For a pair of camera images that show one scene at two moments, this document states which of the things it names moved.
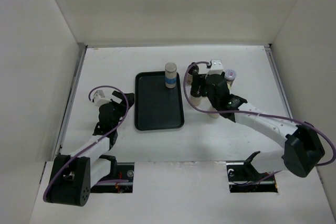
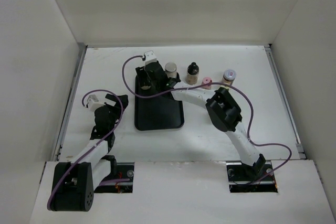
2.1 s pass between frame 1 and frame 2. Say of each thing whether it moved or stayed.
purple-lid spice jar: stayed
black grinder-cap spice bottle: moved
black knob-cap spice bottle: stayed
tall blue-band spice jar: stayed
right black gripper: moved
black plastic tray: stayed
